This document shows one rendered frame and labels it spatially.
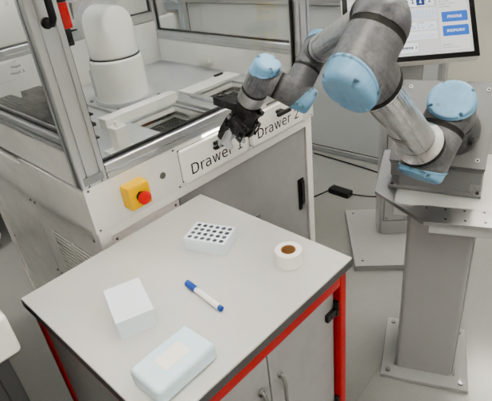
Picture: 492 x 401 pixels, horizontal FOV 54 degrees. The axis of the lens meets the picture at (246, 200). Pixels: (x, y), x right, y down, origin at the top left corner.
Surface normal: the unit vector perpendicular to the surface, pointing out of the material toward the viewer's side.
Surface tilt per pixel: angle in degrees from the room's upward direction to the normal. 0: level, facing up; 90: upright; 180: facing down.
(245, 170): 90
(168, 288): 0
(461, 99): 38
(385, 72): 89
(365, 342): 0
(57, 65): 90
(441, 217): 0
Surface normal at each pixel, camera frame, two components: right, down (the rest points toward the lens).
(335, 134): -0.63, 0.46
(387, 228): -0.08, 0.52
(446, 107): -0.32, -0.36
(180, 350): -0.11, -0.85
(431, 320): -0.33, 0.51
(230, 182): 0.73, 0.29
